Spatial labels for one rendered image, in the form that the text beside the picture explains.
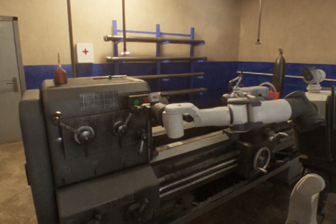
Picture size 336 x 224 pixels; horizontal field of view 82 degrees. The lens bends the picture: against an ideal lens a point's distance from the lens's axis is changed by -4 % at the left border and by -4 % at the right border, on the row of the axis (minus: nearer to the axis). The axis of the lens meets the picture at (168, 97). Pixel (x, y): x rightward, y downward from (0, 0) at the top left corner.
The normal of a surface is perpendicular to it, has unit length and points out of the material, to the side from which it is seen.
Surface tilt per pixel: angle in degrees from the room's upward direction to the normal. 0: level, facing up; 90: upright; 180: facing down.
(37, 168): 90
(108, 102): 90
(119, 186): 32
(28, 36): 90
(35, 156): 90
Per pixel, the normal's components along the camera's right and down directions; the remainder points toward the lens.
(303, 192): -0.77, 0.13
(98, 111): 0.53, 0.17
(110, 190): 0.28, -0.74
